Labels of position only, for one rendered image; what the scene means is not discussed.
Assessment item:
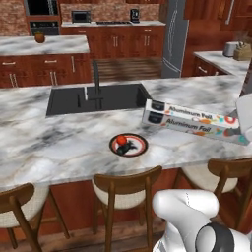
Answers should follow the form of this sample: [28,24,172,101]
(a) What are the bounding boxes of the red tomato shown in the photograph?
[116,135,128,147]

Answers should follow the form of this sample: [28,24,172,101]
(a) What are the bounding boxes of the black coffee machine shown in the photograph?
[129,8,141,24]

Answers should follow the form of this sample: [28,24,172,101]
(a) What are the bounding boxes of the wooden drawer cupboard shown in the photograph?
[191,55,228,78]

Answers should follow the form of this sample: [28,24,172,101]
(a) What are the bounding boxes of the silver toaster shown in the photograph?
[222,40,241,58]

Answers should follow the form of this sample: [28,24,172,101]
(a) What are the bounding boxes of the wooden wall cupboards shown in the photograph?
[181,0,252,79]

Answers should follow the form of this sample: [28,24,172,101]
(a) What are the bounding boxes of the black sink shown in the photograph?
[45,82,153,117]

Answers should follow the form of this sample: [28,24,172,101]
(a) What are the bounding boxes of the grey microwave oven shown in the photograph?
[71,10,93,24]

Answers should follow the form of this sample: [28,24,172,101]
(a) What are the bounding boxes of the potted plant in orange pot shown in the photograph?
[33,31,46,44]

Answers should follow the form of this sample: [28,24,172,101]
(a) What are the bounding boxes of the red rimmed plate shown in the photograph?
[108,132,150,158]

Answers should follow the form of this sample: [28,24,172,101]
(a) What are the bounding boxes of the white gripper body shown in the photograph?
[235,93,252,143]

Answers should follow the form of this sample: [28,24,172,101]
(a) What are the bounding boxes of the steel fridge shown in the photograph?
[160,0,190,80]

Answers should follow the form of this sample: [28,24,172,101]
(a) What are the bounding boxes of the wooden cupboard run with handles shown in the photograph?
[60,25,166,60]

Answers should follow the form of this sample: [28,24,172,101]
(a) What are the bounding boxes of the dark tap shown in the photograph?
[91,59,104,111]

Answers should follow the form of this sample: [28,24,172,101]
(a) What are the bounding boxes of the island cupboard run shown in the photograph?
[0,53,94,90]

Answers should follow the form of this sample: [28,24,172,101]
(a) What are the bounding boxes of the black hob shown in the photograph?
[95,20,133,27]

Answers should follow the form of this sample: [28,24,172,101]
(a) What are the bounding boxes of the aluminum foil box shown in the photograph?
[141,98,251,146]

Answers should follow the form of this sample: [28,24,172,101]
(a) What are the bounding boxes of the wooden chair with cream seat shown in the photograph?
[173,157,252,231]
[0,182,71,252]
[91,164,163,252]

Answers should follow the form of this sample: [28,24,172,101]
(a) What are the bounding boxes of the dark eggplant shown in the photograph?
[116,140,139,156]

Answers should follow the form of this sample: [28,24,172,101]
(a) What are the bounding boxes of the tan knife block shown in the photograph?
[232,41,252,62]

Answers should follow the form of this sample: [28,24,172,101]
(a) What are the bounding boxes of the black wall oven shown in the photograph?
[23,0,62,36]

